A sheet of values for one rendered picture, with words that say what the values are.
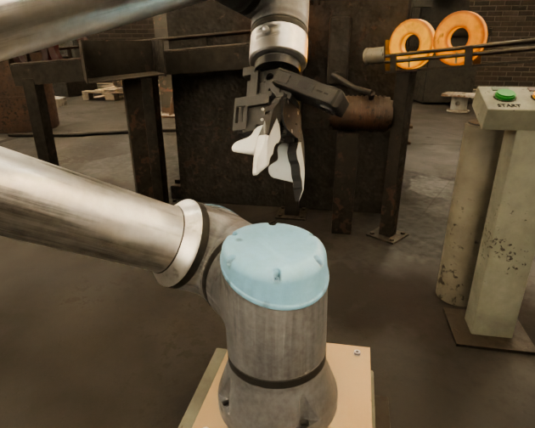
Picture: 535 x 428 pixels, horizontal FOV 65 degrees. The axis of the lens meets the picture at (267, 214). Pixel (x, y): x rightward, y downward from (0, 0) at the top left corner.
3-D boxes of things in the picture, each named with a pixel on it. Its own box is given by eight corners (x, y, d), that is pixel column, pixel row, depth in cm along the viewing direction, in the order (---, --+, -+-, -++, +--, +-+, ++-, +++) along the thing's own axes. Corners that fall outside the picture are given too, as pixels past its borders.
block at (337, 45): (327, 82, 171) (330, 18, 162) (347, 82, 169) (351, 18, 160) (326, 85, 161) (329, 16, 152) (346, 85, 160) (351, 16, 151)
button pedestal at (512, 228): (433, 308, 120) (473, 85, 97) (524, 318, 116) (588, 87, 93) (445, 345, 105) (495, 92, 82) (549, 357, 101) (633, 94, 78)
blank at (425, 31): (393, 22, 143) (388, 22, 141) (438, 15, 132) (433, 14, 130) (392, 70, 148) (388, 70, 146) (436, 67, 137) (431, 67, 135)
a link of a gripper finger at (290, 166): (277, 195, 71) (266, 143, 68) (310, 194, 69) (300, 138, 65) (270, 202, 69) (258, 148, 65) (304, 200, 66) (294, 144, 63)
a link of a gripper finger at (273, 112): (263, 155, 57) (281, 122, 63) (275, 154, 57) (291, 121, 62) (252, 126, 54) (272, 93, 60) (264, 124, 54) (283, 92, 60)
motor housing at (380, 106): (324, 222, 179) (332, 92, 159) (377, 225, 175) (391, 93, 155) (323, 234, 167) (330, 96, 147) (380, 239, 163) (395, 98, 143)
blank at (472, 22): (438, 15, 132) (433, 14, 130) (490, 6, 122) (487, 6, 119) (436, 67, 137) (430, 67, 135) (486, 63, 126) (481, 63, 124)
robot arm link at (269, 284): (258, 398, 54) (253, 278, 48) (205, 330, 68) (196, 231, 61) (348, 355, 61) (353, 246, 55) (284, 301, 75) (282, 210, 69)
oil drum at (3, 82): (19, 121, 415) (-3, 22, 381) (74, 122, 405) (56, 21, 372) (-30, 132, 361) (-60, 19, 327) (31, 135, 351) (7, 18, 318)
